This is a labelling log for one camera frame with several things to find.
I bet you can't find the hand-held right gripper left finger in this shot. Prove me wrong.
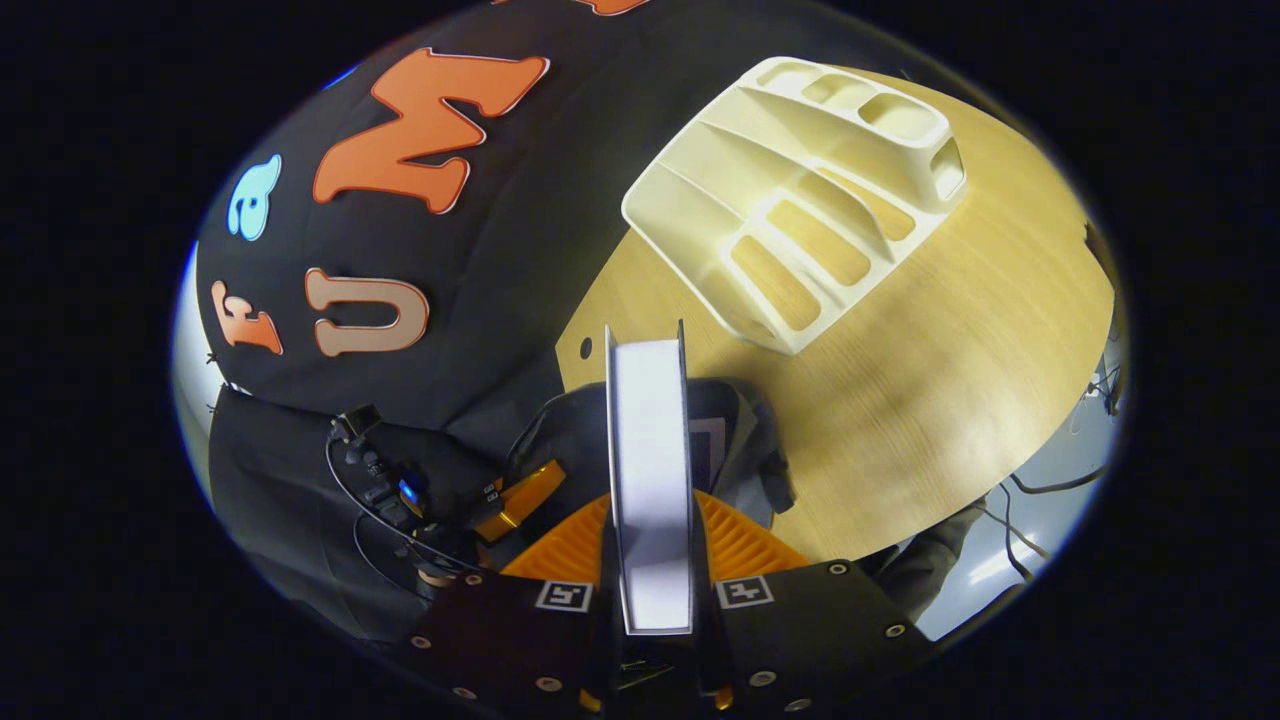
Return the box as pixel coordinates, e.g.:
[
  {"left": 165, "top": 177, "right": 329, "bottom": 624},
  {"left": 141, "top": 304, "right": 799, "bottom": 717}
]
[{"left": 405, "top": 490, "right": 613, "bottom": 716}]

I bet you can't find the grey schoolbag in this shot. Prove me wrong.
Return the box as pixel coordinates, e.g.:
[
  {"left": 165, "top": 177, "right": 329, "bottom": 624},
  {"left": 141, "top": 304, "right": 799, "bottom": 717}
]
[{"left": 505, "top": 378, "right": 797, "bottom": 531}]

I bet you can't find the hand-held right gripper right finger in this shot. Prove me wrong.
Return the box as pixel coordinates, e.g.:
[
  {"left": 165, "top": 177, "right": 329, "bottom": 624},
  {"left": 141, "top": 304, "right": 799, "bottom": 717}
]
[{"left": 690, "top": 488, "right": 936, "bottom": 716}]

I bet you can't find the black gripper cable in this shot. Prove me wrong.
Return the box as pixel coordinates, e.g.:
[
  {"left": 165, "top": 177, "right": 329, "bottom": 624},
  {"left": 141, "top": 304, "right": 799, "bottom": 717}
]
[{"left": 325, "top": 430, "right": 471, "bottom": 593}]

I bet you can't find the white plastic bookshelf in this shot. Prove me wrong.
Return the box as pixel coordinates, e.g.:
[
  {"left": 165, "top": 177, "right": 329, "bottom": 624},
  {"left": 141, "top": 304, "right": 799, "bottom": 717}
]
[{"left": 620, "top": 55, "right": 969, "bottom": 357}]

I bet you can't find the white book with portrait cover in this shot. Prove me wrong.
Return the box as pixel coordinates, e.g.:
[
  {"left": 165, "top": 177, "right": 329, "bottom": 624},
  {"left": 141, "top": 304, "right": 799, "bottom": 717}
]
[{"left": 603, "top": 320, "right": 698, "bottom": 638}]

